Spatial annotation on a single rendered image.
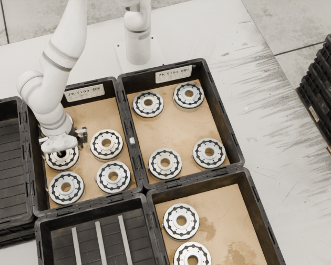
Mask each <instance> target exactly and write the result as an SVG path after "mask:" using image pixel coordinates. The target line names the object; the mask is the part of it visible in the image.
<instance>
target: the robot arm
mask: <svg viewBox="0 0 331 265"><path fill-rule="evenodd" d="M88 1H89V0H69V1H68V4H67V6H66V9H65V11H64V13H63V16H62V18H61V20H60V22H59V24H58V26H57V28H56V30H55V32H54V34H53V35H52V37H51V39H50V40H49V42H48V44H47V46H46V47H45V49H44V51H43V52H42V54H41V56H40V59H39V62H40V65H41V67H42V69H43V72H44V74H42V73H41V72H39V71H36V70H28V71H25V72H23V73H22V74H21V75H20V76H19V78H18V80H17V83H16V88H17V91H18V93H19V94H20V96H21V97H22V99H23V100H24V101H25V102H26V104H27V105H28V106H29V107H30V108H31V110H32V111H33V113H34V115H35V117H36V119H37V120H38V122H39V123H40V126H41V128H42V130H43V131H44V133H45V134H46V136H47V137H45V138H44V137H42V136H40V137H38V139H39V145H40V146H41V148H42V151H43V152H44V153H45V154H51V153H54V152H56V153H57V154H60V155H63V153H62V151H63V150H67V149H72V148H75V147H77V146H78V148H79V150H80V151H81V150H82V149H83V148H84V145H83V143H84V144H86V143H87V142H88V134H87V128H86V127H82V129H81V130H77V129H76V128H74V127H73V124H72V122H71V120H70V118H69V116H68V114H67V113H66V112H65V110H64V108H63V106H62V104H61V103H60V102H61V99H62V97H63V94H64V91H65V87H66V84H67V81H68V77H69V73H70V71H71V70H72V68H73V67H74V65H75V64H76V62H77V60H78V59H79V57H80V56H81V54H82V53H83V51H84V48H85V45H86V40H87V7H88ZM115 1H116V2H117V3H118V5H119V7H120V9H121V10H123V11H127V12H126V13H125V15H124V18H123V21H124V27H125V41H126V55H127V60H128V61H129V62H130V63H132V64H134V65H144V64H146V63H147V62H148V61H149V60H150V57H151V5H152V0H115ZM78 134H80V135H81V136H82V137H79V136H78Z"/></svg>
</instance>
